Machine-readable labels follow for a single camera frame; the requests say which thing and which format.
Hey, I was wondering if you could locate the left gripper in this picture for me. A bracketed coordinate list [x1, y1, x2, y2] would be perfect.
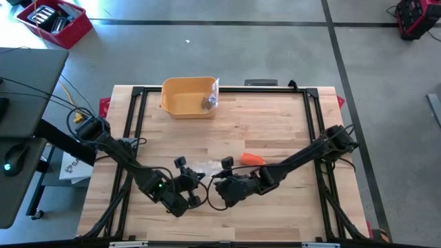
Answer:
[173, 156, 208, 209]

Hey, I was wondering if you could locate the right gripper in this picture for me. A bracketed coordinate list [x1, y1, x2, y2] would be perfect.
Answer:
[210, 156, 260, 208]

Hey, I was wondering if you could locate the clear plastic bag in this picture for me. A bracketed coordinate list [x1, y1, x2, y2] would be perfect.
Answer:
[199, 78, 221, 113]
[190, 158, 224, 176]

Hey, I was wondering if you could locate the orange elastic bandage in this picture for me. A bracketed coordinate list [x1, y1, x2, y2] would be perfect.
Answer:
[239, 152, 266, 167]

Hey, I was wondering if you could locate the yellow plastic bin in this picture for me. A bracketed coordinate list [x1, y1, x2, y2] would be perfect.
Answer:
[160, 76, 221, 120]

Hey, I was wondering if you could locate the white printed box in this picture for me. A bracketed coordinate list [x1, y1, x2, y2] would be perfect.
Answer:
[58, 139, 96, 185]

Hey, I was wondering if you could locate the black desk support beam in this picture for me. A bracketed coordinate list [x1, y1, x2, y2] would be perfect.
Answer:
[34, 118, 97, 166]

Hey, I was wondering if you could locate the grey desk base with caster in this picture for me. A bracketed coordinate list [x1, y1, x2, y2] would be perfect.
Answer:
[25, 144, 91, 221]

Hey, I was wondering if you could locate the dark desk top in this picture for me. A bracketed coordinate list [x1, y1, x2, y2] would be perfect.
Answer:
[0, 137, 48, 230]

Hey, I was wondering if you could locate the black computer mouse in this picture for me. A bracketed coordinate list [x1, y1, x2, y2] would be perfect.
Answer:
[2, 143, 30, 177]

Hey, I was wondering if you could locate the red plastic crate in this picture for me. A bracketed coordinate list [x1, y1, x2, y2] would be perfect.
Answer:
[15, 0, 94, 50]

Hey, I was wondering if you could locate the grey desk top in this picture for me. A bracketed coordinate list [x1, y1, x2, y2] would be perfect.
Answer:
[0, 47, 69, 138]

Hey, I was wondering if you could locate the black case with silver parts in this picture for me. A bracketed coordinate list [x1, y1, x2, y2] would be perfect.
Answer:
[26, 5, 69, 35]

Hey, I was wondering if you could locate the grey metal bar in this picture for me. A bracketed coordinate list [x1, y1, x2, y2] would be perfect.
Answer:
[426, 92, 441, 130]

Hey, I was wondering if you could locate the red and black equipment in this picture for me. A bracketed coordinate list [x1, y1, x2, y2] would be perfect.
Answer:
[394, 0, 441, 41]

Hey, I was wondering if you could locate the silver bracket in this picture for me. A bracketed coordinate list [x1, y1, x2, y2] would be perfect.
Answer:
[108, 240, 149, 248]
[301, 242, 342, 248]

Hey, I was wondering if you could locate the black aluminium table frame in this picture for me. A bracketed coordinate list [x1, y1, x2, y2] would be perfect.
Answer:
[81, 85, 371, 242]

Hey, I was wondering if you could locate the yellow cable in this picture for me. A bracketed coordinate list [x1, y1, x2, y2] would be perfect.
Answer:
[57, 79, 84, 124]

